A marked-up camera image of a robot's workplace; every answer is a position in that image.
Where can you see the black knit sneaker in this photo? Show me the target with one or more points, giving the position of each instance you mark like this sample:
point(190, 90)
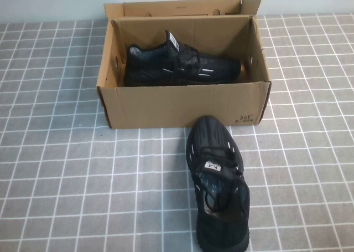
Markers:
point(218, 227)
point(155, 69)

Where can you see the brown cardboard shoe box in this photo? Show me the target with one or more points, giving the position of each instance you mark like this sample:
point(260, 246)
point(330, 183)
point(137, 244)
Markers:
point(171, 108)

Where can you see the grey white-checked tablecloth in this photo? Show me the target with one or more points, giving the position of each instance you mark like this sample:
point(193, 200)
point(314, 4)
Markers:
point(83, 180)

